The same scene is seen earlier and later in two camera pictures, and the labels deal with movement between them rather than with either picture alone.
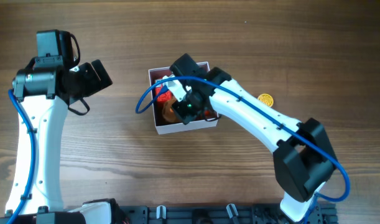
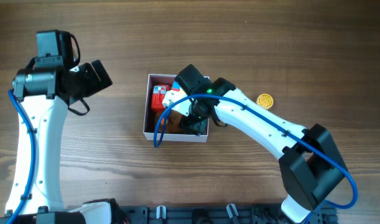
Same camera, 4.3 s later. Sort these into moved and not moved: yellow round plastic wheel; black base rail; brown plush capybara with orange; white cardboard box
Moved: white cardboard box; brown plush capybara with orange
Not moved: yellow round plastic wheel; black base rail
